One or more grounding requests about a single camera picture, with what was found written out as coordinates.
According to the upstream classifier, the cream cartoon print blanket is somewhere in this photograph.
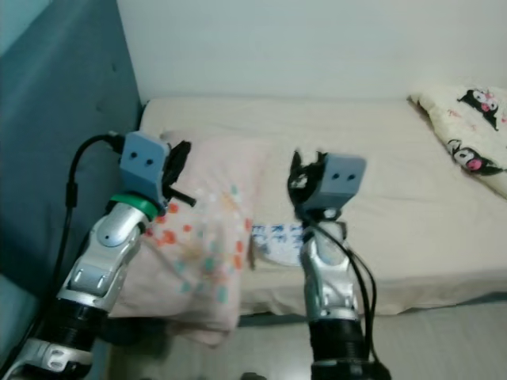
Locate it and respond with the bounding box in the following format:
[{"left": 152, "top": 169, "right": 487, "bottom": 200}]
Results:
[{"left": 410, "top": 83, "right": 507, "bottom": 199}]

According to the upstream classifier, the beige sheeted mattress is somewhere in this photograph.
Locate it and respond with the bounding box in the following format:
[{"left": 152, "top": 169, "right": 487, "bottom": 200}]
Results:
[{"left": 139, "top": 97, "right": 507, "bottom": 317}]

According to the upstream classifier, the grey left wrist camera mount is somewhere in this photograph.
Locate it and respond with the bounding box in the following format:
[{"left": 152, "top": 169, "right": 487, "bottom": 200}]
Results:
[{"left": 120, "top": 131, "right": 171, "bottom": 207}]

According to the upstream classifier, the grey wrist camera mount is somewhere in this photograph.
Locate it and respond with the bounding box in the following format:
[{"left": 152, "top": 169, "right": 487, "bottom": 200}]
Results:
[
  {"left": 317, "top": 154, "right": 368, "bottom": 215},
  {"left": 120, "top": 131, "right": 171, "bottom": 207}
]

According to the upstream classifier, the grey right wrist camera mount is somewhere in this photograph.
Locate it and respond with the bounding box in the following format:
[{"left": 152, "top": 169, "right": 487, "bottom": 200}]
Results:
[{"left": 317, "top": 154, "right": 368, "bottom": 215}]

